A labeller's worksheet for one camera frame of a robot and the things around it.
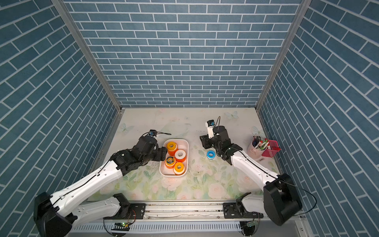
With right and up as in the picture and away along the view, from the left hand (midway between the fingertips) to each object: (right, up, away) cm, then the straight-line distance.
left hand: (165, 151), depth 78 cm
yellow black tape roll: (+1, -8, +9) cm, 12 cm away
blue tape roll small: (+26, -6, +16) cm, 31 cm away
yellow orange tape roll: (+7, -12, +7) cm, 15 cm away
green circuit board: (-21, -36, -6) cm, 42 cm away
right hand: (+21, +7, +7) cm, 23 cm away
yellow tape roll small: (+1, -1, +13) cm, 13 cm away
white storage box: (+8, 0, +20) cm, 22 cm away
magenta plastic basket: (+64, -1, +14) cm, 66 cm away
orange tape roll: (+7, -5, +11) cm, 14 cm away
